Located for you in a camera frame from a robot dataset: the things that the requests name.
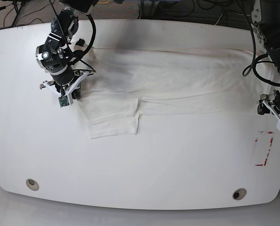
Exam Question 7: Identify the table cable grommet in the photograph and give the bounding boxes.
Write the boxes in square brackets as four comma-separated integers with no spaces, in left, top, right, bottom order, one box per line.
[26,179,39,191]
[232,188,247,201]

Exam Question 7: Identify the right table cable grommet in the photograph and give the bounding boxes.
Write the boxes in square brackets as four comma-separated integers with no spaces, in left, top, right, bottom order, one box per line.
[232,188,247,201]

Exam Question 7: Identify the red tape rectangle marking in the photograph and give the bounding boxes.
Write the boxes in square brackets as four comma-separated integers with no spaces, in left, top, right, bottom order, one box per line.
[252,131,274,166]

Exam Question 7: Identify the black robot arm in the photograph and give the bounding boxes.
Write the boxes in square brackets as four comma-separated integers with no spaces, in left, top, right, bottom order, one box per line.
[35,0,98,106]
[251,0,280,113]

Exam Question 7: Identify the left table cable grommet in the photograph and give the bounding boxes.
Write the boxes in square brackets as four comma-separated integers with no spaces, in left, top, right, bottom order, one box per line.
[26,179,39,191]

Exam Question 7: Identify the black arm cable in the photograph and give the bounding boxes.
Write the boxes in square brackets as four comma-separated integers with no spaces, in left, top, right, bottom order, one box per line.
[234,0,280,87]
[70,13,97,73]

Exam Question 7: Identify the white printed t-shirt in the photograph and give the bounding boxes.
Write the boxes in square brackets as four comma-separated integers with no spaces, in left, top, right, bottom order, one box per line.
[78,48,271,139]

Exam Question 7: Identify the black tripod stand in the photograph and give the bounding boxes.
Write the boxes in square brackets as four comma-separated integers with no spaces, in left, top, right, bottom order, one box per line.
[10,0,29,28]

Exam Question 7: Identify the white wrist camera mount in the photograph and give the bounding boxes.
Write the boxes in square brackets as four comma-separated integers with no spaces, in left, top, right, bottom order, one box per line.
[40,69,96,108]
[258,94,280,131]

